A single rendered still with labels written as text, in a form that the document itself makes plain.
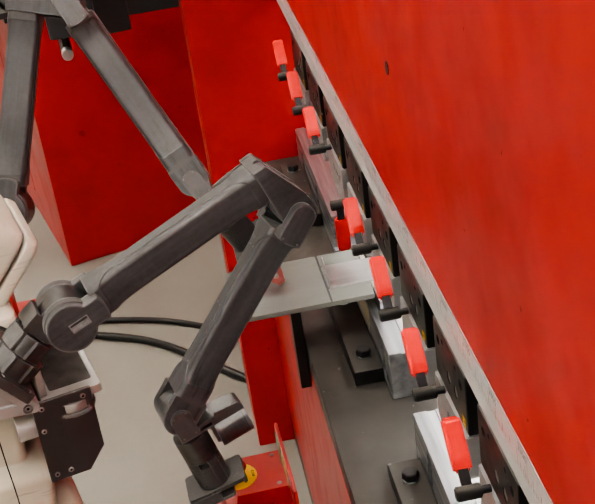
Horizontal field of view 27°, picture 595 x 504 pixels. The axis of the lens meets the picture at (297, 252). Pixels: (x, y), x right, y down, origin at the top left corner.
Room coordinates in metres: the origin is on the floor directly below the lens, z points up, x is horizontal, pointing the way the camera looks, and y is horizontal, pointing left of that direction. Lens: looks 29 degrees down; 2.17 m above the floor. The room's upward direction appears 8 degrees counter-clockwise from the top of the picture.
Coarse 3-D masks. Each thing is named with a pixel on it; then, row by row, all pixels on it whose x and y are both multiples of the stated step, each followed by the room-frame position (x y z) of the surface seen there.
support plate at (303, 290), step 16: (320, 256) 2.12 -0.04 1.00; (336, 256) 2.11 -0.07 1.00; (352, 256) 2.10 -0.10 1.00; (288, 272) 2.07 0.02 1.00; (304, 272) 2.06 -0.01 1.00; (272, 288) 2.02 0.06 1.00; (288, 288) 2.01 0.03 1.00; (304, 288) 2.00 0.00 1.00; (320, 288) 1.99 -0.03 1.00; (336, 288) 1.99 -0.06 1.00; (352, 288) 1.98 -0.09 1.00; (368, 288) 1.97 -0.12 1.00; (272, 304) 1.96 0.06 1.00; (288, 304) 1.95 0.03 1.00; (304, 304) 1.95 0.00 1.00; (320, 304) 1.94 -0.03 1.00; (336, 304) 1.94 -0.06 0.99; (256, 320) 1.93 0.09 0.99
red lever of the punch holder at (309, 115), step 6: (306, 108) 2.14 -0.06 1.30; (312, 108) 2.14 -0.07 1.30; (306, 114) 2.13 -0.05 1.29; (312, 114) 2.13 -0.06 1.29; (306, 120) 2.13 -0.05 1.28; (312, 120) 2.12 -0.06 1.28; (306, 126) 2.12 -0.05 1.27; (312, 126) 2.11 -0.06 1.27; (312, 132) 2.10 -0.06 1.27; (318, 132) 2.11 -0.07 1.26; (312, 138) 2.10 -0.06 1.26; (318, 144) 2.09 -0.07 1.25; (324, 144) 2.09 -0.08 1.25; (330, 144) 2.09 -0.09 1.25; (312, 150) 2.08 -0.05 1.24; (318, 150) 2.08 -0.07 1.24; (324, 150) 2.08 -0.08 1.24
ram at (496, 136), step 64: (320, 0) 2.02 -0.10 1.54; (384, 0) 1.46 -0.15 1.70; (448, 0) 1.14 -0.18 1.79; (512, 0) 0.94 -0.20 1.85; (576, 0) 0.79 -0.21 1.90; (320, 64) 2.13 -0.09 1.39; (384, 64) 1.50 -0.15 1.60; (448, 64) 1.16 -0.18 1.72; (512, 64) 0.95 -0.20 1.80; (576, 64) 0.80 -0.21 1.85; (384, 128) 1.55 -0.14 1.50; (448, 128) 1.18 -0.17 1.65; (512, 128) 0.95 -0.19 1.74; (576, 128) 0.80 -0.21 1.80; (448, 192) 1.20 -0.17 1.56; (512, 192) 0.96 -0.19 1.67; (576, 192) 0.80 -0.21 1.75; (448, 256) 1.23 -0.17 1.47; (512, 256) 0.97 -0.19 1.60; (576, 256) 0.80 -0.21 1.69; (512, 320) 0.98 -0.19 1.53; (576, 320) 0.81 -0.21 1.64; (512, 384) 1.00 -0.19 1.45; (576, 384) 0.81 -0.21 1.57; (576, 448) 0.81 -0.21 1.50
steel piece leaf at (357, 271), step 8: (336, 264) 2.07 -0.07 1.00; (344, 264) 2.07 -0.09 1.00; (352, 264) 2.06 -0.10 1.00; (360, 264) 2.06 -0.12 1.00; (368, 264) 2.05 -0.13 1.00; (328, 272) 2.05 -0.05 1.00; (336, 272) 2.04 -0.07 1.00; (344, 272) 2.04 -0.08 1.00; (352, 272) 2.03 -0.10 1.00; (360, 272) 2.03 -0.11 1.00; (368, 272) 2.02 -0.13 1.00; (328, 280) 1.99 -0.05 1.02; (336, 280) 2.01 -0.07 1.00; (344, 280) 2.01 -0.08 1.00; (352, 280) 2.00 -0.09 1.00; (360, 280) 2.00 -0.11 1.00; (368, 280) 1.99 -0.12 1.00
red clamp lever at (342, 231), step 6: (330, 204) 1.88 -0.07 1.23; (336, 204) 1.87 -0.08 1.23; (342, 204) 1.87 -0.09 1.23; (336, 210) 1.87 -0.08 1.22; (342, 210) 1.87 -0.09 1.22; (342, 216) 1.87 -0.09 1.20; (336, 222) 1.87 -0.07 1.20; (342, 222) 1.87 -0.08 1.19; (336, 228) 1.87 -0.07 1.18; (342, 228) 1.87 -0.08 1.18; (348, 228) 1.87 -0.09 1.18; (336, 234) 1.88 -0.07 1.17; (342, 234) 1.87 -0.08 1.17; (348, 234) 1.87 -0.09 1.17; (342, 240) 1.87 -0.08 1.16; (348, 240) 1.87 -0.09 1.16; (342, 246) 1.87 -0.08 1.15; (348, 246) 1.87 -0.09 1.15
